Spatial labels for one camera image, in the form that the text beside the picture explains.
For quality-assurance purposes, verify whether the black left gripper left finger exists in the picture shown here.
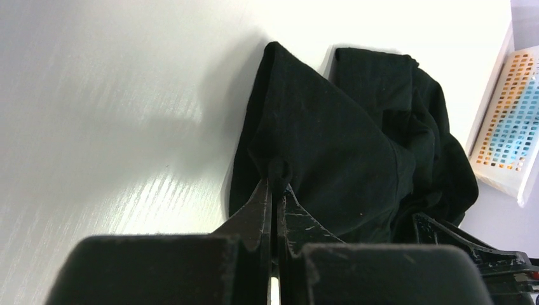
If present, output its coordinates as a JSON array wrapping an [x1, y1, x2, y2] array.
[[46, 180, 272, 304]]

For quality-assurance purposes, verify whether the black t shirt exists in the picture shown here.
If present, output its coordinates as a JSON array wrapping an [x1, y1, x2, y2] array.
[[228, 42, 479, 243]]

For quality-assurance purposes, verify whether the orange t shirt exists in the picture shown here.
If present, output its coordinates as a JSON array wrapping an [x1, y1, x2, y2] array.
[[475, 53, 538, 172]]

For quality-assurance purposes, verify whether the white plastic laundry basket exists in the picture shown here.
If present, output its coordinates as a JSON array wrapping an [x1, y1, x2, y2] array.
[[467, 28, 538, 207]]

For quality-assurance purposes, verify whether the blue t shirt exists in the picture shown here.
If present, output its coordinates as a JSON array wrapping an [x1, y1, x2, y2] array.
[[488, 77, 538, 169]]

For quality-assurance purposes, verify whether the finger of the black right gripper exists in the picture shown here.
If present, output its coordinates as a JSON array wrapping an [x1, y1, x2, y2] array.
[[413, 213, 538, 304]]

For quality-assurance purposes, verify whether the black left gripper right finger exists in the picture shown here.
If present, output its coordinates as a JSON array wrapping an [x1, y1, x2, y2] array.
[[276, 187, 492, 304]]

